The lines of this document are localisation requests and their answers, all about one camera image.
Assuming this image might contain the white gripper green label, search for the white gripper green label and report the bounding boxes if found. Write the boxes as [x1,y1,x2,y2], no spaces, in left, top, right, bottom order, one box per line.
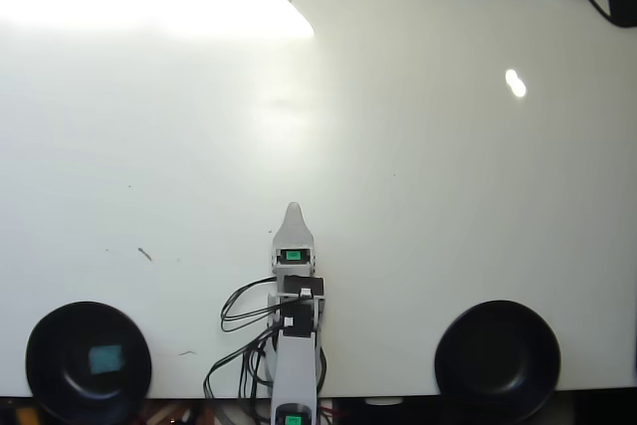
[271,201,319,277]

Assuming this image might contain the blue foam cube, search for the blue foam cube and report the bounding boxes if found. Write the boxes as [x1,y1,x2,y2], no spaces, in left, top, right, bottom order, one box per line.
[88,343,124,375]

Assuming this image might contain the yellow object under table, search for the yellow object under table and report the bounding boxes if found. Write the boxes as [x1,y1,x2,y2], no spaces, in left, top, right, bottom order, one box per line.
[12,405,41,425]

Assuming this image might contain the red wires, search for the red wires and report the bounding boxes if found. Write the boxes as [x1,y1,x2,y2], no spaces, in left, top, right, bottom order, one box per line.
[320,400,350,422]

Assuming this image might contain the black round bowl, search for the black round bowl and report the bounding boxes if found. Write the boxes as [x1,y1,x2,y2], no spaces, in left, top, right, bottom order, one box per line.
[24,301,153,425]
[433,300,562,424]

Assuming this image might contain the black servo cable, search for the black servo cable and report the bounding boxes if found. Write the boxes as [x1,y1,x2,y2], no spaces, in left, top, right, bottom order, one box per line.
[219,279,286,333]
[202,332,280,415]

